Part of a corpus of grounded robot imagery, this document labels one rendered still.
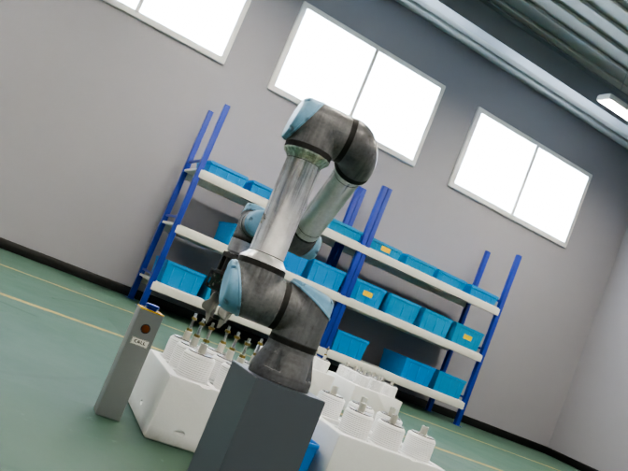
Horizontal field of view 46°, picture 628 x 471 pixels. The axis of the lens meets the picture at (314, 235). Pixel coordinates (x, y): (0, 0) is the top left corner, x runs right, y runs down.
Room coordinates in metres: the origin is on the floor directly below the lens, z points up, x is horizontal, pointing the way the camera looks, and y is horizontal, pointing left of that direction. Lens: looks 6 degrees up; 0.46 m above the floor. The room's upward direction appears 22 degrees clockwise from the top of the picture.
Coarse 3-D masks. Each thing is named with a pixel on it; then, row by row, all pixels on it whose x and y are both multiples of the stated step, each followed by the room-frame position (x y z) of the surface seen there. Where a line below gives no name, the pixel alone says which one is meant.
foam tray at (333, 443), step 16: (320, 432) 2.34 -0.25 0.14; (336, 432) 2.24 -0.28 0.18; (320, 448) 2.30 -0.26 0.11; (336, 448) 2.22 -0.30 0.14; (352, 448) 2.23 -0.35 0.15; (368, 448) 2.25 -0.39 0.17; (384, 448) 2.29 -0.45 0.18; (400, 448) 2.56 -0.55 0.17; (320, 464) 2.26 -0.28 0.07; (336, 464) 2.22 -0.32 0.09; (352, 464) 2.24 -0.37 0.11; (368, 464) 2.25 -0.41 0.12; (384, 464) 2.27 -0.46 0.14; (400, 464) 2.29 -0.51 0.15; (416, 464) 2.30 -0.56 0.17; (432, 464) 2.37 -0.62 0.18
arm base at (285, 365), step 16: (272, 336) 1.70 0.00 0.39; (272, 352) 1.68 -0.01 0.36; (288, 352) 1.67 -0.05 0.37; (304, 352) 1.68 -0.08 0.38; (256, 368) 1.68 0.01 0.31; (272, 368) 1.68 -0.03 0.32; (288, 368) 1.66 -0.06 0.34; (304, 368) 1.68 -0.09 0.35; (288, 384) 1.66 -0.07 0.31; (304, 384) 1.68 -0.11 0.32
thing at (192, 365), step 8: (184, 352) 2.10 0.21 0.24; (192, 352) 2.09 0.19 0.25; (184, 360) 2.09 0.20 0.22; (192, 360) 2.08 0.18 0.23; (200, 360) 2.08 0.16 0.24; (208, 360) 2.09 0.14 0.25; (184, 368) 2.08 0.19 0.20; (192, 368) 2.08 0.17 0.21; (200, 368) 2.08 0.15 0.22; (208, 368) 2.10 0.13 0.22; (184, 376) 2.08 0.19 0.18; (192, 376) 2.08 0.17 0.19; (200, 376) 2.09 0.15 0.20; (208, 376) 2.11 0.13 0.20
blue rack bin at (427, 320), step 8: (424, 312) 7.53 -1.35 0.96; (432, 312) 7.56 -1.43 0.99; (416, 320) 7.62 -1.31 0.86; (424, 320) 7.55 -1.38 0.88; (432, 320) 7.58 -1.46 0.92; (440, 320) 7.62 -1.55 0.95; (448, 320) 7.65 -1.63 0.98; (424, 328) 7.57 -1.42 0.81; (432, 328) 7.60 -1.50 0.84; (440, 328) 7.64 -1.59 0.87; (448, 328) 7.67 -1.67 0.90
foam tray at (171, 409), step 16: (160, 352) 2.39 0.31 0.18; (144, 368) 2.35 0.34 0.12; (160, 368) 2.16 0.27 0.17; (176, 368) 2.18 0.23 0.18; (144, 384) 2.27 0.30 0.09; (160, 384) 2.09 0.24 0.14; (176, 384) 2.03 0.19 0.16; (192, 384) 2.05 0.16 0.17; (208, 384) 2.13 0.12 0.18; (128, 400) 2.38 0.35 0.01; (144, 400) 2.19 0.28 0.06; (160, 400) 2.03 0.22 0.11; (176, 400) 2.04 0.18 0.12; (192, 400) 2.05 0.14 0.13; (208, 400) 2.07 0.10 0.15; (144, 416) 2.11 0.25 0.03; (160, 416) 2.03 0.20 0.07; (176, 416) 2.05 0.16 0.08; (192, 416) 2.06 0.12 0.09; (208, 416) 2.08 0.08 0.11; (144, 432) 2.04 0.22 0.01; (160, 432) 2.04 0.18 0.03; (176, 432) 2.06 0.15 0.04; (192, 432) 2.07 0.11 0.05; (192, 448) 2.07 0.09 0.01
